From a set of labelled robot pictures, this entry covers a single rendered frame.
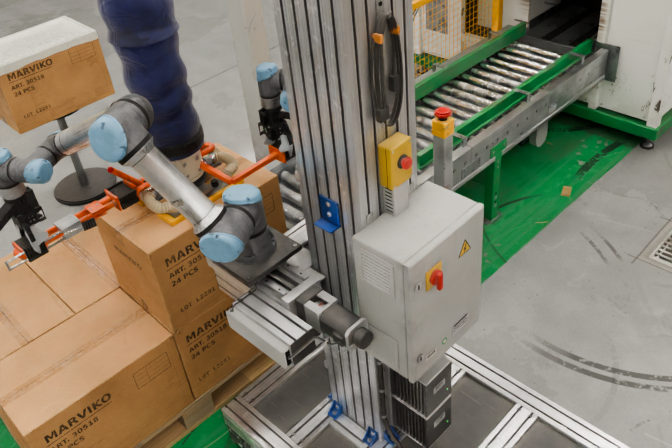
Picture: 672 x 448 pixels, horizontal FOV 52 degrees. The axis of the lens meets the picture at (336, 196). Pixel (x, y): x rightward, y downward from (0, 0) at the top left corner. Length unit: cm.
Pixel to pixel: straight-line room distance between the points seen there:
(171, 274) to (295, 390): 71
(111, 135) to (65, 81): 236
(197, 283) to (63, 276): 73
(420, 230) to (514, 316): 156
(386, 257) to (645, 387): 167
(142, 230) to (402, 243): 108
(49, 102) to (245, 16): 122
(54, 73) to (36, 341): 177
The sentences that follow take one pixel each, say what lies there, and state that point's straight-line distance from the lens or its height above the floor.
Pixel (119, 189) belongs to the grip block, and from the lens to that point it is 258.
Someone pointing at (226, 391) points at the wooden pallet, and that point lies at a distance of 319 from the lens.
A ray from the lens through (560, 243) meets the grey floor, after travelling 383.
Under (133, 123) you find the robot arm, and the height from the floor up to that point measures 156.
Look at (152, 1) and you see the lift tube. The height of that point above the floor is 173.
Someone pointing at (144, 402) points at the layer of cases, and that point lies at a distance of 286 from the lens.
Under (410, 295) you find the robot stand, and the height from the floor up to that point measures 113.
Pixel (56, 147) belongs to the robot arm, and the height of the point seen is 140.
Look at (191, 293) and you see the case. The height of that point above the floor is 67.
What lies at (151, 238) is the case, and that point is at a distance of 255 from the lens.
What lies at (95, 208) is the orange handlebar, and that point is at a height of 109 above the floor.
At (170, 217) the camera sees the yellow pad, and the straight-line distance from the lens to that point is 259.
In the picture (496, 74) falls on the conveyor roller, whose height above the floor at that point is 52.
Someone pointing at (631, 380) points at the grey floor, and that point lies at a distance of 326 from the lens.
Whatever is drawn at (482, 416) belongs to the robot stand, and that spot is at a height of 21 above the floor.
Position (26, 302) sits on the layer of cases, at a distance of 314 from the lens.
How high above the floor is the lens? 245
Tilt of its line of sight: 36 degrees down
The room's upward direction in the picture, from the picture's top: 7 degrees counter-clockwise
